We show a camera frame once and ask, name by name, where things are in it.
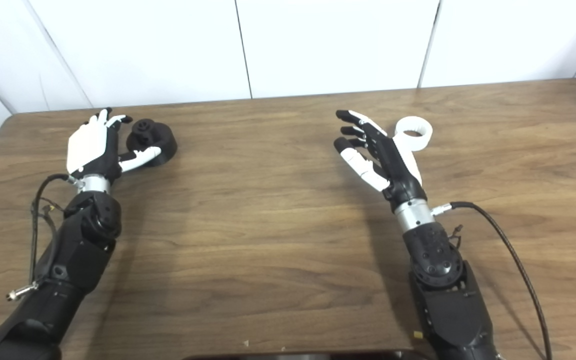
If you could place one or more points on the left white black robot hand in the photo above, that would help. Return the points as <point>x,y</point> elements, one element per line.
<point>88,145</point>

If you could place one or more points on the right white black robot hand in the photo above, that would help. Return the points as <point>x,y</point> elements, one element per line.
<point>398,165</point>

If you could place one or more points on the round black plastic part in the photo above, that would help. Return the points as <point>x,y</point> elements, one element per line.
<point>162,136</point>

